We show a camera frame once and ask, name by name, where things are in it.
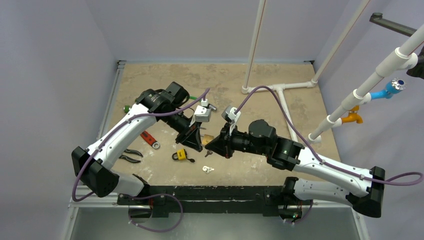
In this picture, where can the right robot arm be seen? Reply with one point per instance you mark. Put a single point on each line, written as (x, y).
(353, 186)

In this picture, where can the black overhead bar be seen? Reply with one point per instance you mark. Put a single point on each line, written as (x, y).
(377, 19)

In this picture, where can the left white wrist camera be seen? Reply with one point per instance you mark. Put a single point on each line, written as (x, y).
(202, 113)

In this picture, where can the blue faucet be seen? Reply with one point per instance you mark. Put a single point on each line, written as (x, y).
(392, 88)

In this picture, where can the white pvc pipe frame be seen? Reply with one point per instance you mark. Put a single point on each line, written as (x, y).
(401, 58)

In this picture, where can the green cable lock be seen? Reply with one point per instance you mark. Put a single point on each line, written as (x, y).
(204, 102)

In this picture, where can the small yellow padlock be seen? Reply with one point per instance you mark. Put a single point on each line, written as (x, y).
(182, 155)

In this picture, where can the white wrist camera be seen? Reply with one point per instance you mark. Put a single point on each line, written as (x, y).
(231, 115)
(202, 113)

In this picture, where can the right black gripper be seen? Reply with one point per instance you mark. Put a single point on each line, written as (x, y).
(226, 141)

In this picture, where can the black pliers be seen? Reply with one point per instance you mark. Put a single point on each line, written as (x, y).
(131, 156)

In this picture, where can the red adjustable wrench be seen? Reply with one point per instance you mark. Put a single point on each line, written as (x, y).
(149, 139)

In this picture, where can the orange faucet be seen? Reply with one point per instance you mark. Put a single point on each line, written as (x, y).
(352, 116)

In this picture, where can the large brass padlock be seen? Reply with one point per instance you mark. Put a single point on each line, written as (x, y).
(206, 138)

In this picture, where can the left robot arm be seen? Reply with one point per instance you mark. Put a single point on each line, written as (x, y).
(93, 164)

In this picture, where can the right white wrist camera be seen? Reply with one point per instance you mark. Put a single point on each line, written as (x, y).
(231, 115)

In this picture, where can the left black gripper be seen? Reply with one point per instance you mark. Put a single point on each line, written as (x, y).
(190, 136)

